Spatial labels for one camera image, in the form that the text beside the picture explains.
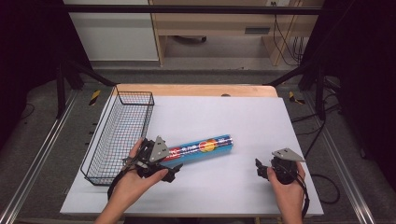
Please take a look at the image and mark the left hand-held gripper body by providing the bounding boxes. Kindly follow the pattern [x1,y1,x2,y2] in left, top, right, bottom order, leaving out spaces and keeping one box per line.
[123,135,172,180]

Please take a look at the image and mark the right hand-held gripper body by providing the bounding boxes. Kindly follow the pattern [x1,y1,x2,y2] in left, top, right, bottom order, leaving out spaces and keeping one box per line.
[269,147,306,186]

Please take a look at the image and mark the blue patterned foil tube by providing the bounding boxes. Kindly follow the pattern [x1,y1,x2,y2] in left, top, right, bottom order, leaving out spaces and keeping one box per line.
[161,133,234,168]

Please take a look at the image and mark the person's right hand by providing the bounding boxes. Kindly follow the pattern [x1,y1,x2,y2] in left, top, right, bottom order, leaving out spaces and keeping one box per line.
[266,161,306,209]

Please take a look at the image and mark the person's left hand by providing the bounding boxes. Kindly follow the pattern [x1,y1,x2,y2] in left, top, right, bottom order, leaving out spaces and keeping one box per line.
[106,138,169,213]

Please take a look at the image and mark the white table mat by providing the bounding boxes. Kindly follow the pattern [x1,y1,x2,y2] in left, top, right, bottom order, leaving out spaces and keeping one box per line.
[59,95,325,218]

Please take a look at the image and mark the wooden table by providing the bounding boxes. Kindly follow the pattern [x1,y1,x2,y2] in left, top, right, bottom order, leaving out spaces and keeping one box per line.
[111,82,279,98]

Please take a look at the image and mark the yellow clamp right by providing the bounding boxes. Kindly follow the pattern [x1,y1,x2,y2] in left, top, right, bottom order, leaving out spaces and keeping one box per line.
[287,91,306,106]

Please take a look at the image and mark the yellow clamp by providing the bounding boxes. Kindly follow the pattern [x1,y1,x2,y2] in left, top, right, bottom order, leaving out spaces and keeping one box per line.
[287,91,306,106]
[89,89,103,107]

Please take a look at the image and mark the yellow clamp left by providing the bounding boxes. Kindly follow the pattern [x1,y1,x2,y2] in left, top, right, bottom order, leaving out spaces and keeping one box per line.
[89,89,103,107]

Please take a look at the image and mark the black metal stand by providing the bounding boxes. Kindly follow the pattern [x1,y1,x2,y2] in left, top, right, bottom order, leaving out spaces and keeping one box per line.
[266,61,329,121]
[55,58,119,119]

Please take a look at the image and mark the black chair base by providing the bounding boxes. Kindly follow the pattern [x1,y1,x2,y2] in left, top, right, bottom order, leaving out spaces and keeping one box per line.
[172,35,208,45]

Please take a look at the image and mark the black curtain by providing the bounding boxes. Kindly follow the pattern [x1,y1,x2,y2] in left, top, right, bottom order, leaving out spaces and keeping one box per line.
[300,0,396,191]
[0,0,93,151]

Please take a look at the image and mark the white cabinet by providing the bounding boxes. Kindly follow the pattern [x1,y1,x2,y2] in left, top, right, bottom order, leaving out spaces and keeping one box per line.
[63,0,160,63]

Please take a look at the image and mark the light wooden desk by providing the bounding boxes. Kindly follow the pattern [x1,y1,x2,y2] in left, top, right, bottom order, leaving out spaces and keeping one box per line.
[148,0,325,67]

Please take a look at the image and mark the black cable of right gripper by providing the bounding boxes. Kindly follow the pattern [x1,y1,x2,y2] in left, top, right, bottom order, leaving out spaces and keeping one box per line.
[294,171,311,219]

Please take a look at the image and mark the black wire basket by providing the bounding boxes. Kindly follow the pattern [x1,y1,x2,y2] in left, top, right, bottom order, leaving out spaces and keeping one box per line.
[79,86,156,187]

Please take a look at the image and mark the black strap of left gripper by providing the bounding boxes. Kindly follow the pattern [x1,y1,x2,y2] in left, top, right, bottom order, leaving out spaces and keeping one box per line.
[106,160,134,201]

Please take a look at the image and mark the aluminium floor rail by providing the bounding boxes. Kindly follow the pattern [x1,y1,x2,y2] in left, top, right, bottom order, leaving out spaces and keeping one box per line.
[0,89,79,224]
[302,91,377,224]

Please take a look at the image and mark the black hanging cables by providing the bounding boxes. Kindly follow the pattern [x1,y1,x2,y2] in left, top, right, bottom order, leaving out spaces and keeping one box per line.
[272,1,306,67]

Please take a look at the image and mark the thin black floor cable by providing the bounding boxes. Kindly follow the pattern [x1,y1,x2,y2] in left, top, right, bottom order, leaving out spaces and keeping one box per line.
[20,102,36,121]

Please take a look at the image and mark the black horizontal frame bar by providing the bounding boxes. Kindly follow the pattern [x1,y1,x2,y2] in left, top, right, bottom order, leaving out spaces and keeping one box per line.
[64,4,323,16]

